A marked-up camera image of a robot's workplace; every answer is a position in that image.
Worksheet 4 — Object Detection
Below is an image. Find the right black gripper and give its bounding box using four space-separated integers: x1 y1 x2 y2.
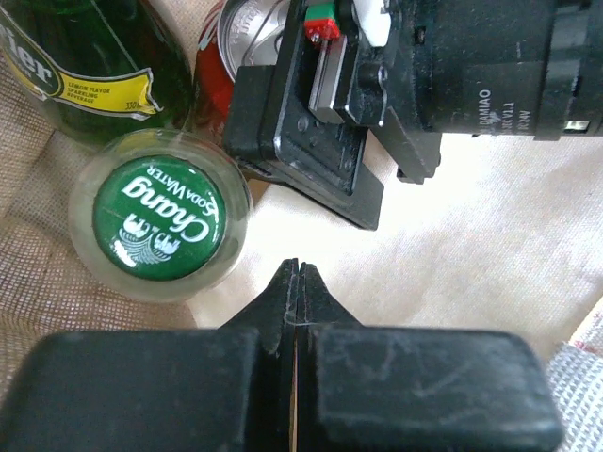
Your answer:
272 1 602 230

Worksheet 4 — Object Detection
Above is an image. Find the green glass bottle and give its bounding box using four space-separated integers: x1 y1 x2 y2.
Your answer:
1 1 192 146

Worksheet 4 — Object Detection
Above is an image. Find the canvas tote bag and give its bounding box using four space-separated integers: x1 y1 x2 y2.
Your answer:
0 0 603 452

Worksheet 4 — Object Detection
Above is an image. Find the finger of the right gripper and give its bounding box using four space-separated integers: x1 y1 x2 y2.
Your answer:
222 65 276 163

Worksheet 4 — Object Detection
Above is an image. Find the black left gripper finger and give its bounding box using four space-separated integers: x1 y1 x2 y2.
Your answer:
220 258 300 354

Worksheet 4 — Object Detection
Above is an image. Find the clear soda water bottle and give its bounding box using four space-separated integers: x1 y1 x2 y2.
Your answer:
68 129 253 303

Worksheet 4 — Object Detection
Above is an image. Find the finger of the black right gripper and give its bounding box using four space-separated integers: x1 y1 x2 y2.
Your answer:
296 263 362 351

